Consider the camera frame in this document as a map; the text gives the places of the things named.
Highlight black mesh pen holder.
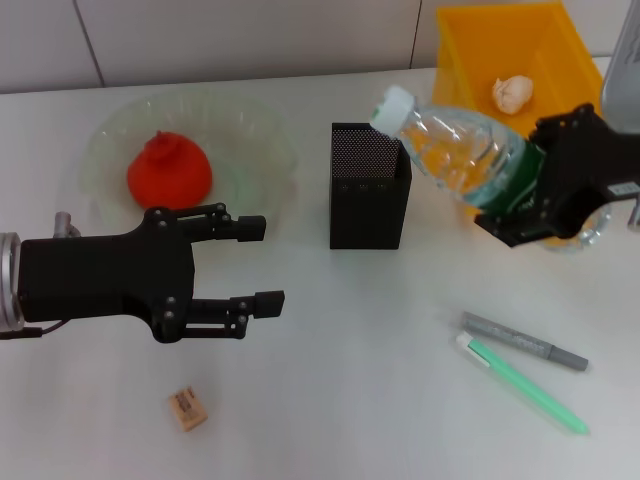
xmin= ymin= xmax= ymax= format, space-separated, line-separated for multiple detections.
xmin=328 ymin=121 xmax=412 ymax=250

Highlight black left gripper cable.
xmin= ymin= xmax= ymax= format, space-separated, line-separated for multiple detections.
xmin=0 ymin=318 xmax=67 ymax=342

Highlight beige eraser block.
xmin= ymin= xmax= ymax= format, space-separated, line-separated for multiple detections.
xmin=166 ymin=383 xmax=209 ymax=431

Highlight yellow plastic bin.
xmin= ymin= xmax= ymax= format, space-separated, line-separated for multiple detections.
xmin=432 ymin=1 xmax=614 ymax=250

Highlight white paper ball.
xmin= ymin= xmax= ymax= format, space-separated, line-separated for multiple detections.
xmin=491 ymin=74 xmax=535 ymax=116

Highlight clear green glass fruit plate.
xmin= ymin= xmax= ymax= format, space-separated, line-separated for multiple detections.
xmin=79 ymin=94 xmax=300 ymax=236

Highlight mint green pen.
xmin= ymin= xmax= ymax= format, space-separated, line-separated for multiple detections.
xmin=455 ymin=333 xmax=590 ymax=435

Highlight grey marker pen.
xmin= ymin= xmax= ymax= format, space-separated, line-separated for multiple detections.
xmin=459 ymin=312 xmax=590 ymax=372

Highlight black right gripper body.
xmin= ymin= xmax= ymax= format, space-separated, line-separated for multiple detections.
xmin=536 ymin=102 xmax=640 ymax=237

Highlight clear water bottle green label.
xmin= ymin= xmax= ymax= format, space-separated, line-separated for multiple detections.
xmin=369 ymin=85 xmax=614 ymax=251

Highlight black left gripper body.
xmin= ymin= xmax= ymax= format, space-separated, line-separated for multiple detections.
xmin=19 ymin=208 xmax=197 ymax=345

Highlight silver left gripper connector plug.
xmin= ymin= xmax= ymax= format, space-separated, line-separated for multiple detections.
xmin=53 ymin=212 xmax=82 ymax=241

